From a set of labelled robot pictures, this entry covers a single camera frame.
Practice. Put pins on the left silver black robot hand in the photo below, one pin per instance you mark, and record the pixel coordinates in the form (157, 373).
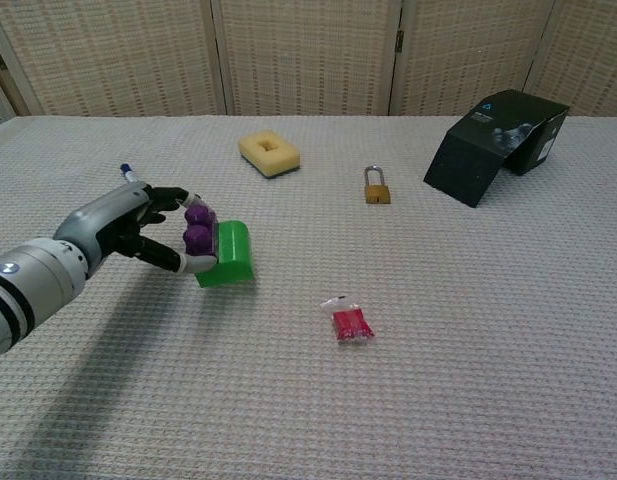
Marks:
(103, 220)

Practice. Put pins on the green and purple toy block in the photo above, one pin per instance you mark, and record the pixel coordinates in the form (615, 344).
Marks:
(233, 250)

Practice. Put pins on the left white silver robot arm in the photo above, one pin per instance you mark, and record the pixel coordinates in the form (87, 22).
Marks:
(33, 282)

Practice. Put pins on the white marker pen blue cap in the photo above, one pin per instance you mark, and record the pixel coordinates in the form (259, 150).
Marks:
(128, 172)

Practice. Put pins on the yellow sponge with hole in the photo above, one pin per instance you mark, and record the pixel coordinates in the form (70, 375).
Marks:
(284, 155)

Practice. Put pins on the small red plastic packet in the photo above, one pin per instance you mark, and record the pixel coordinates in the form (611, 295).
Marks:
(353, 325)

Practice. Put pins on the brass padlock silver shackle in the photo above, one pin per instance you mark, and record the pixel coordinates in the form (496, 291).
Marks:
(378, 195)

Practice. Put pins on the white woven tablecloth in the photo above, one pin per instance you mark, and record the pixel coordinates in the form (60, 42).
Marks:
(438, 360)

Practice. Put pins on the black cardboard product box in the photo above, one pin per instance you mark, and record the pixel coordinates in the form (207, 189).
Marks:
(463, 165)

